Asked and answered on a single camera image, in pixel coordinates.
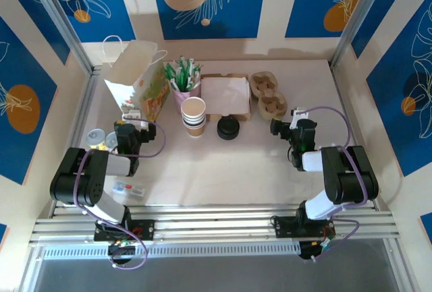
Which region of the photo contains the pink straw holder cup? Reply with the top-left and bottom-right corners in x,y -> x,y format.
171,86 -> 203,115

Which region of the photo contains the white printed paper bag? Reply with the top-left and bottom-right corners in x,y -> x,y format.
102,34 -> 172,125

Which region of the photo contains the small pot with grey lid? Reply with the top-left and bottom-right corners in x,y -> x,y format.
86,129 -> 107,148

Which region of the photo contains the small controller board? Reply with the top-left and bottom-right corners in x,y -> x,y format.
300,239 -> 335,260
107,239 -> 138,258

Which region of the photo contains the white slotted cable duct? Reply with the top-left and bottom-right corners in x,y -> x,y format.
40,241 -> 301,261

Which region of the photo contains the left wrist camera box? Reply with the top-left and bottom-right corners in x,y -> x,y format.
120,109 -> 142,121

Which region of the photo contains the brown pulp cup carrier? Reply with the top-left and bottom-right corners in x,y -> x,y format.
250,71 -> 289,121

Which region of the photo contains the aluminium frame post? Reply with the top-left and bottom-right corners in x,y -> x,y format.
25,0 -> 102,77
329,0 -> 416,70

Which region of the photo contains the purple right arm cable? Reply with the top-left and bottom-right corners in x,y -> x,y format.
305,105 -> 402,264

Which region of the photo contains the white paper napkin stack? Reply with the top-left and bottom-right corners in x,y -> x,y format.
201,76 -> 250,115

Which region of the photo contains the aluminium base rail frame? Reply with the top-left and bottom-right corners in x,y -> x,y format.
28,204 -> 401,246

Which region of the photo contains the green white wrapped straw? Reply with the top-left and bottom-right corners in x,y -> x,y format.
186,57 -> 196,86
176,55 -> 186,86
192,64 -> 203,88
164,63 -> 178,89

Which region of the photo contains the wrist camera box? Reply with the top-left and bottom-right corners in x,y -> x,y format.
120,109 -> 142,121
290,106 -> 310,130

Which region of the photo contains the shallow cardboard box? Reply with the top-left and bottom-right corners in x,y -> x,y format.
200,73 -> 252,123

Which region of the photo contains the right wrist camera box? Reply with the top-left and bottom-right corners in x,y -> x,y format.
290,106 -> 310,130

